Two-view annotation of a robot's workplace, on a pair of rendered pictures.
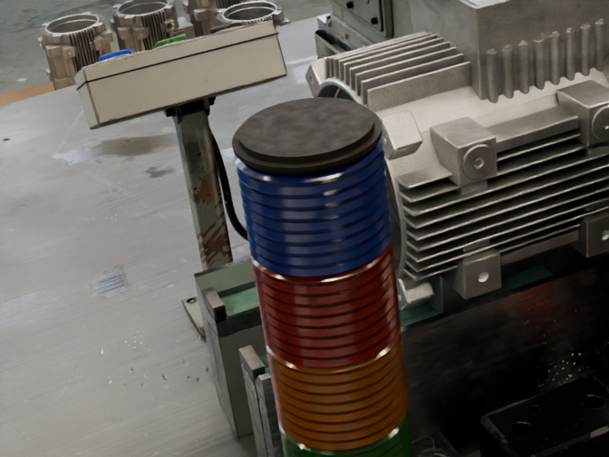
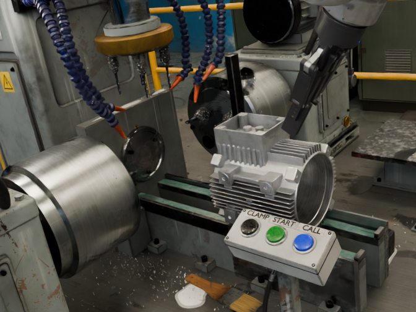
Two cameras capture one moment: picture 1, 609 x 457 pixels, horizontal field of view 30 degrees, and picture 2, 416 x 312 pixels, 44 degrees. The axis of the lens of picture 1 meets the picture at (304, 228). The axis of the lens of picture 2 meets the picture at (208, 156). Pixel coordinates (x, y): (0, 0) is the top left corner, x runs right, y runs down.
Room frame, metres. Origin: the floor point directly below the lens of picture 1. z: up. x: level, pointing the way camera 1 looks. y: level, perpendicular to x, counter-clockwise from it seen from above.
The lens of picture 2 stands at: (1.35, 0.65, 1.51)
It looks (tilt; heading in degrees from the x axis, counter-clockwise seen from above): 23 degrees down; 241
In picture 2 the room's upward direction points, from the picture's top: 9 degrees counter-clockwise
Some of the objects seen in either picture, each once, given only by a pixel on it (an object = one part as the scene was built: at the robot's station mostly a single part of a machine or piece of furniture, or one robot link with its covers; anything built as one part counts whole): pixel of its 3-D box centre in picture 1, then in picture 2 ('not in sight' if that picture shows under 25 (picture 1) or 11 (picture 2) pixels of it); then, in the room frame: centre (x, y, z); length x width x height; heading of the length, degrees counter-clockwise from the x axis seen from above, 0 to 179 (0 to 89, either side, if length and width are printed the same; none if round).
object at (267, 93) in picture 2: not in sight; (246, 107); (0.55, -0.53, 1.04); 0.41 x 0.25 x 0.25; 18
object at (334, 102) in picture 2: not in sight; (294, 96); (0.30, -0.61, 0.99); 0.35 x 0.31 x 0.37; 18
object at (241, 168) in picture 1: (314, 193); not in sight; (0.41, -0.01, 1.19); 0.06 x 0.06 x 0.04
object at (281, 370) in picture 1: (337, 369); not in sight; (0.41, -0.01, 1.10); 0.06 x 0.06 x 0.04
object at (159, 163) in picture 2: not in sight; (144, 154); (0.89, -0.51, 1.01); 0.15 x 0.02 x 0.15; 18
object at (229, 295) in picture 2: not in sight; (220, 292); (0.93, -0.15, 0.80); 0.21 x 0.05 x 0.01; 104
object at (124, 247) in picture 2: not in sight; (130, 228); (0.99, -0.46, 0.86); 0.07 x 0.06 x 0.12; 18
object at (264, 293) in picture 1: (326, 285); not in sight; (0.41, -0.01, 1.14); 0.06 x 0.06 x 0.04
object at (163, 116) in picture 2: not in sight; (130, 165); (0.91, -0.57, 0.97); 0.30 x 0.11 x 0.34; 18
